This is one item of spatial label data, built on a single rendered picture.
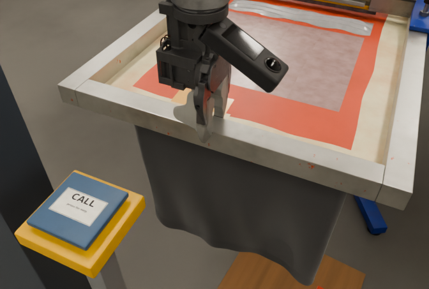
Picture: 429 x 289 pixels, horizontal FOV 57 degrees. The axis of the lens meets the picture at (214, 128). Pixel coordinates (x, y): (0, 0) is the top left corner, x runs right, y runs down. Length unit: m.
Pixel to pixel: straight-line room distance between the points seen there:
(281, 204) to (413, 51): 0.40
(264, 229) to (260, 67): 0.50
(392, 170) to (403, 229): 1.29
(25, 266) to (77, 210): 0.65
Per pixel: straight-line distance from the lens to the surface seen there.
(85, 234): 0.56
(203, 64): 0.52
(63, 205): 0.60
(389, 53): 0.94
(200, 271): 1.61
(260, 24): 0.99
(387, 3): 1.06
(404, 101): 0.74
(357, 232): 1.80
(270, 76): 0.50
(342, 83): 0.81
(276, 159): 0.59
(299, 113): 0.71
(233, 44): 0.50
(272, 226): 0.90
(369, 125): 0.72
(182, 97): 0.73
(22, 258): 1.19
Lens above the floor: 1.42
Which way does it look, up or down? 42 degrees down
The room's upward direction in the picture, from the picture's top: straight up
